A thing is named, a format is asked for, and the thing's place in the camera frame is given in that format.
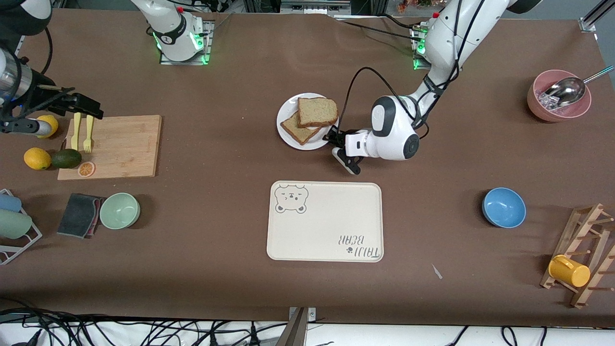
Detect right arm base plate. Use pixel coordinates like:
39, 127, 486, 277
160, 19, 213, 66

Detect cream bear print tray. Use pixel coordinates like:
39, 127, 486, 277
267, 181, 384, 263

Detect metal scoop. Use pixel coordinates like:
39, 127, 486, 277
543, 66, 615, 109

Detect pink cloth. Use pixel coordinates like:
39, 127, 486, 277
89, 197, 107, 235

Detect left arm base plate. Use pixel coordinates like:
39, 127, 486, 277
412, 24, 433, 71

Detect pale green bowl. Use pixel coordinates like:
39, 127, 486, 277
99, 193, 141, 230

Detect metal bracket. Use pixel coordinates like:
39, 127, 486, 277
276, 307, 317, 346

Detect wooden cup rack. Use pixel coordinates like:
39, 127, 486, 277
540, 203, 615, 309

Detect aluminium frame profile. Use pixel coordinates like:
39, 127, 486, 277
579, 0, 615, 33

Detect thick brown bread slice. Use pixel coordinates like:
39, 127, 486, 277
297, 97, 339, 128

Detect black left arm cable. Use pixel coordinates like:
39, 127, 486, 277
338, 0, 486, 141

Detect pink bowl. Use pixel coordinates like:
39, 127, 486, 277
527, 70, 592, 123

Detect black cable bundle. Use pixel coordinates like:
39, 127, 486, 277
0, 297, 289, 346

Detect pale green cup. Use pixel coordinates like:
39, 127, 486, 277
0, 209, 33, 240

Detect blue bowl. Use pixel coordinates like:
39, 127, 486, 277
482, 187, 527, 229

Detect white round plate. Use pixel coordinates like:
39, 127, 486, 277
277, 93, 340, 151

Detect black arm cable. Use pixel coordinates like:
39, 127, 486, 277
338, 0, 486, 141
0, 26, 76, 121

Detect dark grey sponge cloth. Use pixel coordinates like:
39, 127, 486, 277
57, 193, 102, 238

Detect wooden cutting board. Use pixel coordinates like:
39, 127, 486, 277
57, 115, 162, 181

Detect yellow lemon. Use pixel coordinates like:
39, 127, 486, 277
36, 114, 59, 139
24, 148, 51, 171

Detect clear ice cubes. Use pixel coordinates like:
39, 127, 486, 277
538, 89, 561, 111

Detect yellow plastic knife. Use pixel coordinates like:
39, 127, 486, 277
71, 112, 82, 151

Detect dark green avocado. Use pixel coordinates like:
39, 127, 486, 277
51, 149, 83, 169

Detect thin brown bread slice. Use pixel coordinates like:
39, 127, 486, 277
280, 111, 323, 146

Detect white wire rack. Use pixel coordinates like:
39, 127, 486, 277
0, 189, 43, 265

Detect light blue cup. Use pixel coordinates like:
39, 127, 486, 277
0, 192, 23, 213

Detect black cable on table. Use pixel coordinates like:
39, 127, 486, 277
334, 14, 424, 43

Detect yellow mug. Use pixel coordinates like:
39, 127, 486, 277
548, 255, 591, 288

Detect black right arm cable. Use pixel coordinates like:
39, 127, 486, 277
0, 26, 76, 121

